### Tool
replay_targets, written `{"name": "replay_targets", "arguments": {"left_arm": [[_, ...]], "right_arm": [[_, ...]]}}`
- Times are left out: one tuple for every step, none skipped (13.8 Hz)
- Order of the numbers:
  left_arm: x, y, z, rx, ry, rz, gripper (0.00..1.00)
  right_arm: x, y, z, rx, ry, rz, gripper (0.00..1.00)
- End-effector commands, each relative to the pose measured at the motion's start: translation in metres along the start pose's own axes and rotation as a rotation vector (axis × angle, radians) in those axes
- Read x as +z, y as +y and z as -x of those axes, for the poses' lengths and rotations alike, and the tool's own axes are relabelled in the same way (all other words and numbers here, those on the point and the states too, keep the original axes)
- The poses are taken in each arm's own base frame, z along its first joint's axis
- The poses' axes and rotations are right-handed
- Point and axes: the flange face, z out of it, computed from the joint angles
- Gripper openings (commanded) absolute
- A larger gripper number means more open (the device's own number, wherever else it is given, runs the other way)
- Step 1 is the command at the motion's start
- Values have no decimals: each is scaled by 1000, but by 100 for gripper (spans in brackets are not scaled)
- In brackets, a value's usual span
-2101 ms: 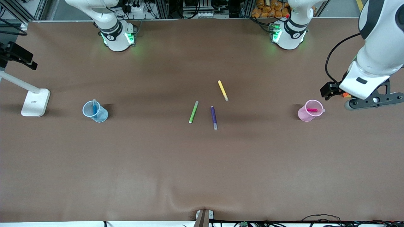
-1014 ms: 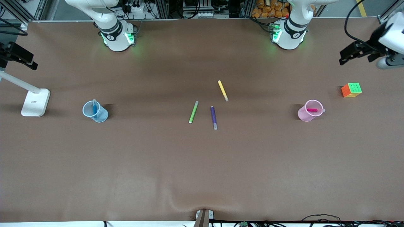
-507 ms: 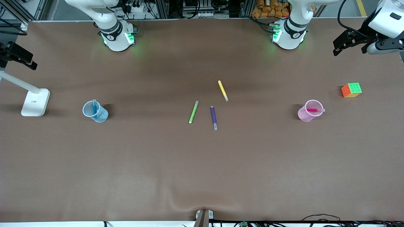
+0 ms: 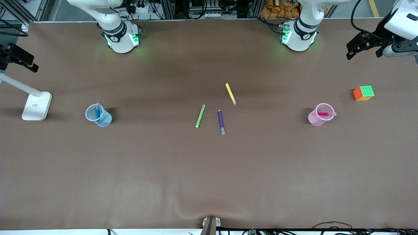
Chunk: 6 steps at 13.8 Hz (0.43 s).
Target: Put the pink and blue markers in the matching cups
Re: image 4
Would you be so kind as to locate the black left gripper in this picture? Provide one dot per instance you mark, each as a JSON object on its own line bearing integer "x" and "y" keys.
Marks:
{"x": 377, "y": 36}

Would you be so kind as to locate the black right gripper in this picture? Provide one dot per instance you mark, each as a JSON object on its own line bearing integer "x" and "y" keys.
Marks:
{"x": 6, "y": 54}

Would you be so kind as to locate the pink marker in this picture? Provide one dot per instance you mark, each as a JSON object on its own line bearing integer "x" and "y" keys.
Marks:
{"x": 325, "y": 114}

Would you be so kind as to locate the blue marker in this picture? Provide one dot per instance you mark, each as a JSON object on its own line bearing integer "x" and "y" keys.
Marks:
{"x": 98, "y": 112}

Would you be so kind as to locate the yellow marker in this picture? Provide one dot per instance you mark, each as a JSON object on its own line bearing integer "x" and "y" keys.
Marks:
{"x": 230, "y": 93}

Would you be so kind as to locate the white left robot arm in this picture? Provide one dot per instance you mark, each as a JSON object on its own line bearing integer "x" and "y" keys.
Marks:
{"x": 302, "y": 36}

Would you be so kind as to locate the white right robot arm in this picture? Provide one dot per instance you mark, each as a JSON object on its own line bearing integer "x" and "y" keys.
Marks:
{"x": 114, "y": 26}

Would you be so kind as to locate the colourful puzzle cube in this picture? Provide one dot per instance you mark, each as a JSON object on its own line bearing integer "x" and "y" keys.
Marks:
{"x": 364, "y": 93}

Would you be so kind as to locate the white lamp stand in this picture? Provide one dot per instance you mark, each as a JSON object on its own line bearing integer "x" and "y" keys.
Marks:
{"x": 36, "y": 107}

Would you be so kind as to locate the pink plastic cup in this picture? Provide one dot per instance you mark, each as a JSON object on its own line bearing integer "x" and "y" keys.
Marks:
{"x": 315, "y": 120}

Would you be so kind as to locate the bag of orange items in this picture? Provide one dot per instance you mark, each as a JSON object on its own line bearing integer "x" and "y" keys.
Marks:
{"x": 281, "y": 9}

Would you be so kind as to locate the blue plastic cup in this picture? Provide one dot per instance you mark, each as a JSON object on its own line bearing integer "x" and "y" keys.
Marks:
{"x": 104, "y": 121}

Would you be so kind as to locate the white power strip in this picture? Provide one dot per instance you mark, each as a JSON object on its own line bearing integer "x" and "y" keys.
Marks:
{"x": 140, "y": 9}

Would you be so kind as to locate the purple marker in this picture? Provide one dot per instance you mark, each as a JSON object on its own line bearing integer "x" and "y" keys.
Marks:
{"x": 221, "y": 120}

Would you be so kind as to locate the green marker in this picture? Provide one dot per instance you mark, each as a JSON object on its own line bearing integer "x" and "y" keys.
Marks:
{"x": 200, "y": 116}

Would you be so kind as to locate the small green circuit board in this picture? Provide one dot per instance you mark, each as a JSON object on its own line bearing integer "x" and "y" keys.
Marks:
{"x": 252, "y": 232}

